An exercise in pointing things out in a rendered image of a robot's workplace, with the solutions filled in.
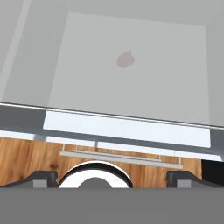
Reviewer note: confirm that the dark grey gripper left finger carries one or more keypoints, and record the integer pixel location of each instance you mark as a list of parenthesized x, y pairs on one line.
[(43, 176)]

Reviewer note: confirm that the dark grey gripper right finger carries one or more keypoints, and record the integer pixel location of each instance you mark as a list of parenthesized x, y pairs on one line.
[(180, 176)]

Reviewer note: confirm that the translucent white fridge drawer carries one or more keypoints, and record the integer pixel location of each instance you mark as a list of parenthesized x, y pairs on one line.
[(125, 129)]

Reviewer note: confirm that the clear glass fridge shelf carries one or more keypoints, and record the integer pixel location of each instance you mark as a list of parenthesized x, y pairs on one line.
[(29, 58)]

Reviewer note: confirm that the white and black round thing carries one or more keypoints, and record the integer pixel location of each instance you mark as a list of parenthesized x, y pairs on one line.
[(70, 178)]

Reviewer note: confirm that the black panel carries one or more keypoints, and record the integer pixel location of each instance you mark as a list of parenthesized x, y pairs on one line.
[(213, 172)]

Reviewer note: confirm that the red apple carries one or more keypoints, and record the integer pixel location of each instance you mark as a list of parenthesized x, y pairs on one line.
[(125, 60)]

